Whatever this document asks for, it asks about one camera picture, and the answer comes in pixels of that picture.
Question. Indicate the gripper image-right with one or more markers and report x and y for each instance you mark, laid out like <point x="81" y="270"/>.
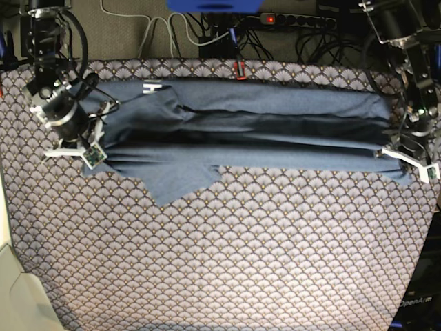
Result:
<point x="409" y="142"/>

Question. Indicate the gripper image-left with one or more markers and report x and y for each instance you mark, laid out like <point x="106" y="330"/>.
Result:
<point x="64" y="114"/>

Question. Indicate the black power strip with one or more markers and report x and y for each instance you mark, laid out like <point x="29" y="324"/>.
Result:
<point x="297" y="21"/>

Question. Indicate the blue T-shirt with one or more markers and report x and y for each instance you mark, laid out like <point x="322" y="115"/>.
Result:
<point x="175" y="140"/>

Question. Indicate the fan-patterned tablecloth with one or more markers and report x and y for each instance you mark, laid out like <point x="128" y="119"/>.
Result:
<point x="261" y="249"/>

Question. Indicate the beige furniture corner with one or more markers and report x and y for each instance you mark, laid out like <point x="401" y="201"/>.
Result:
<point x="24" y="302"/>

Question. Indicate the blue box overhead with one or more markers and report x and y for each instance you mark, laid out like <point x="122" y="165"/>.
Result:
<point x="215" y="6"/>

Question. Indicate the red table clamp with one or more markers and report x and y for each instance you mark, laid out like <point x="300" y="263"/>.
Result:
<point x="239" y="70"/>

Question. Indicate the black box under table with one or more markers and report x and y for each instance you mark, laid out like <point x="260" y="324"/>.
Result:
<point x="221" y="49"/>

